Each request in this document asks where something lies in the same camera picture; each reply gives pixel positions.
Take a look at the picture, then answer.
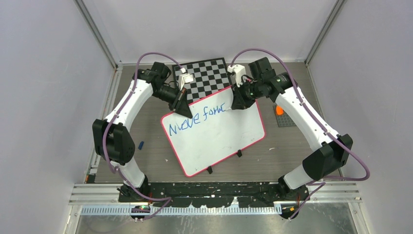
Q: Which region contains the slotted aluminium rail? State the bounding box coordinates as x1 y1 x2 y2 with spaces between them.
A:
80 204 282 216

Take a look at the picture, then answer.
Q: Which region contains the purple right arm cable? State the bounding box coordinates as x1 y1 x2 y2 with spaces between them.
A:
229 48 371 222

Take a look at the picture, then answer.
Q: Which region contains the black white chessboard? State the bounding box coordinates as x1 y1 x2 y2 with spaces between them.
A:
182 58 232 104

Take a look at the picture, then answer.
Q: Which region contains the orange curved track piece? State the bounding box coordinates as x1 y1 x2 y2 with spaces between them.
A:
276 106 284 116

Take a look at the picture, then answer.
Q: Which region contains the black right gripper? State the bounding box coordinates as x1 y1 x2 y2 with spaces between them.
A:
231 78 263 109

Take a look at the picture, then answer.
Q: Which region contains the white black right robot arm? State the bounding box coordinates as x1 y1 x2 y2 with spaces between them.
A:
227 58 353 200

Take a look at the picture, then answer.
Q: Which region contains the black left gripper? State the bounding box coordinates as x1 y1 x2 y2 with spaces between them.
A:
153 85 193 119

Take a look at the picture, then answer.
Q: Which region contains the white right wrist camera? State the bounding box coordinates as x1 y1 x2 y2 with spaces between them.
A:
227 64 246 88

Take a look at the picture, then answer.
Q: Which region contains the black mounting base plate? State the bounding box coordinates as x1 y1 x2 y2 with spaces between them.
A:
118 181 310 208

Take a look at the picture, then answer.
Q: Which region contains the pink framed whiteboard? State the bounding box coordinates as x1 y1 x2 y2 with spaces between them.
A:
161 87 266 177

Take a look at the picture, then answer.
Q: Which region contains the blue marker cap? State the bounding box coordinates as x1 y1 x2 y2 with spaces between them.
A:
138 141 144 150

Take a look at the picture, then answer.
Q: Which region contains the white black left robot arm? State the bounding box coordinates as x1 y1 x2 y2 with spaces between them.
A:
92 62 193 202

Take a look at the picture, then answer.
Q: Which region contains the grey studded building baseplate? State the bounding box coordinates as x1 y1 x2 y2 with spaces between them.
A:
273 105 296 127

